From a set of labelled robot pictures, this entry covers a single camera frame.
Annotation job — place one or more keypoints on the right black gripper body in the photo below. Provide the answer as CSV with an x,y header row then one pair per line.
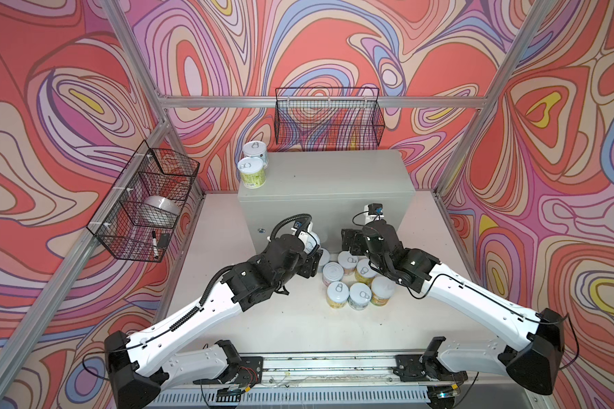
x,y
360,246

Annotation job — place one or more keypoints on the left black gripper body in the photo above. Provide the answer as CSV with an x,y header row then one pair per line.
x,y
306,266

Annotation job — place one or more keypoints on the can green yellow label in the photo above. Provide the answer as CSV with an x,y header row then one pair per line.
x,y
252,172

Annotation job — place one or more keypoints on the can red label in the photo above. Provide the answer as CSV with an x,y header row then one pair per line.
x,y
256,149

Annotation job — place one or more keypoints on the can pink label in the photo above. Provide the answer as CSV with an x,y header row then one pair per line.
x,y
313,239
348,262

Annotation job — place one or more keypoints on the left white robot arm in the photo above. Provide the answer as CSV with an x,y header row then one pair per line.
x,y
140,365

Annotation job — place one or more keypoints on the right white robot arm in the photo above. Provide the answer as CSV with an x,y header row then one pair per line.
x,y
527,346

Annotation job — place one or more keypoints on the can yellow label right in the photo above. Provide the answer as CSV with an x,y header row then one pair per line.
x,y
364,272

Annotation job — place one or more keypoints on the can pink label back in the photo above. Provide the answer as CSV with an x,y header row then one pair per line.
x,y
348,262

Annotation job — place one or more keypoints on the can blue label back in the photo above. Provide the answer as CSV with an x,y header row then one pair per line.
x,y
324,259

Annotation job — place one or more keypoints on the can orange label plastic lid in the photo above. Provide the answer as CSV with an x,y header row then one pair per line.
x,y
383,290

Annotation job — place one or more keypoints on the can plain lid centre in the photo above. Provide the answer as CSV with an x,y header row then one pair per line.
x,y
332,272

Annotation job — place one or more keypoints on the can blue green label front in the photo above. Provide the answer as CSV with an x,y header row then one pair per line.
x,y
359,296

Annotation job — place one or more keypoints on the can yellow label front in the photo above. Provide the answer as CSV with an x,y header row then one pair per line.
x,y
337,294

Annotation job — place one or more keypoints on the grey metal cabinet box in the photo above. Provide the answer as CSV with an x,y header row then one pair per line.
x,y
333,187

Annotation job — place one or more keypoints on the black marker pen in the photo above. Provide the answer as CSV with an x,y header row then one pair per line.
x,y
155,248

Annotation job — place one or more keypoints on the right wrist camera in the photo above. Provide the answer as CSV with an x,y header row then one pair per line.
x,y
375,210

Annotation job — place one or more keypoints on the aluminium rail front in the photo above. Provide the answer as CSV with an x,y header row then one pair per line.
x,y
301,370

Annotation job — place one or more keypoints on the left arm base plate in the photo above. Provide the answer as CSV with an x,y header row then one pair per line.
x,y
247,373

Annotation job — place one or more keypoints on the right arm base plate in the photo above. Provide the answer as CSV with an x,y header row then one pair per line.
x,y
430,369

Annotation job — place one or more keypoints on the black wire basket back wall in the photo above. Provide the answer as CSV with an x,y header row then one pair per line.
x,y
321,119

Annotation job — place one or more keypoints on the black wire basket wall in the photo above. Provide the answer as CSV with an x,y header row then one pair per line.
x,y
140,224
321,119

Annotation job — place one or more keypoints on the black wire basket left wall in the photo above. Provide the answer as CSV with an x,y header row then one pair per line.
x,y
140,224

